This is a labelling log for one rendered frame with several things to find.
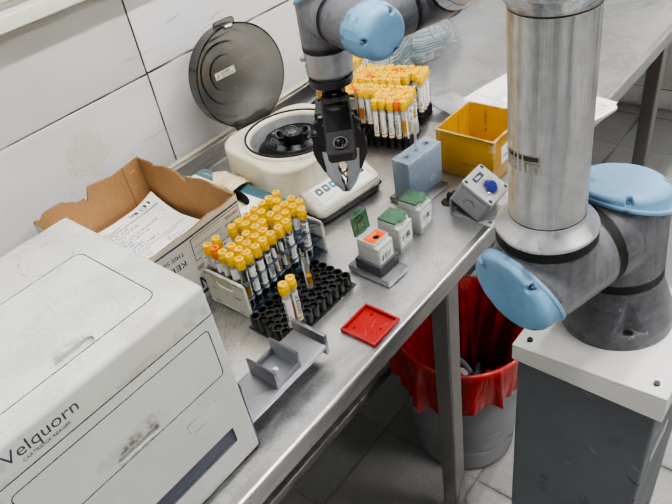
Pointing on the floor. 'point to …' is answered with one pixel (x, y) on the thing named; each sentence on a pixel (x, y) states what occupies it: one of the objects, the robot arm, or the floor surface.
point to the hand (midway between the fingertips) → (346, 187)
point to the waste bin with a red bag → (475, 296)
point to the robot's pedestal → (582, 445)
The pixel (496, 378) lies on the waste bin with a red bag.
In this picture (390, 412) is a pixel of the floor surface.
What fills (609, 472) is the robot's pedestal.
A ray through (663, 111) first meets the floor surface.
